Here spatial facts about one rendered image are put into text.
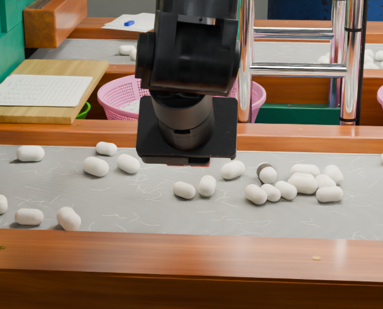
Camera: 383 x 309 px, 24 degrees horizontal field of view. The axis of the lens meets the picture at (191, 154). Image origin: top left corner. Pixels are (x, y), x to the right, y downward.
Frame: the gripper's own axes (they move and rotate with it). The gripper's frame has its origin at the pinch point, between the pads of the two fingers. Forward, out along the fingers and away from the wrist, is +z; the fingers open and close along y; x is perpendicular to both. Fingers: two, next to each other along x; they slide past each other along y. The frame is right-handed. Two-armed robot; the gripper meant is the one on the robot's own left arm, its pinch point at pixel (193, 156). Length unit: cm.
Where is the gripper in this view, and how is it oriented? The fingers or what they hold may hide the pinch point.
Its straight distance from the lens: 99.7
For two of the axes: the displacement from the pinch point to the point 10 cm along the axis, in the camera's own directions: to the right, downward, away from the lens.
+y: -10.0, -0.3, 0.9
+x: -0.6, 9.3, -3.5
